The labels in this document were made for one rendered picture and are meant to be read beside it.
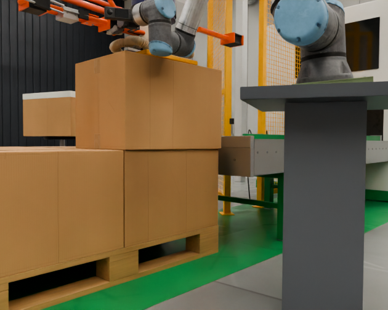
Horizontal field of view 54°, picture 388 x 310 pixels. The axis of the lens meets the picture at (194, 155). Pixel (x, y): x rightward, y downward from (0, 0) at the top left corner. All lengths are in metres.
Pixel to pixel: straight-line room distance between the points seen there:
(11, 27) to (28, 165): 12.29
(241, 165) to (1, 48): 11.79
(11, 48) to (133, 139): 11.96
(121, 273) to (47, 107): 2.39
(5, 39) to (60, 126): 9.94
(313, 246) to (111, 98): 0.97
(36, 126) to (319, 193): 3.01
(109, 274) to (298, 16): 1.15
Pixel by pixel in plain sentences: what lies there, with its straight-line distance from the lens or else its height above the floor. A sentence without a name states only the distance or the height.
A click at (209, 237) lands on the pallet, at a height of 0.09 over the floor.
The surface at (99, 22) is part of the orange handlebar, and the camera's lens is 1.76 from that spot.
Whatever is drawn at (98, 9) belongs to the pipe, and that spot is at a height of 4.26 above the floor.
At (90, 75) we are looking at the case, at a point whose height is 0.87.
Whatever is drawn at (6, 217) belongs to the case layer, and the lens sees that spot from 1.37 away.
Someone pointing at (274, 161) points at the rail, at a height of 0.47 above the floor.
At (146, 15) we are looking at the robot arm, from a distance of 1.59.
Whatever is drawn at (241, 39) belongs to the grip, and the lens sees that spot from 2.04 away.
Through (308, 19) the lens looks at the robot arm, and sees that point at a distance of 1.20.
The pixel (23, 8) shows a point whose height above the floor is 1.07.
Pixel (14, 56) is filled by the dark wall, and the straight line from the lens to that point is 13.47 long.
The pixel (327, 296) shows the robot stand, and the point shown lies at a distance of 1.39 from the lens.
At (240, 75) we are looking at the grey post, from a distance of 5.57.
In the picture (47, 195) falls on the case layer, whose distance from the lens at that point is 1.41.
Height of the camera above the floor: 0.58
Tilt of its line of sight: 2 degrees down
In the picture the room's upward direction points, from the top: straight up
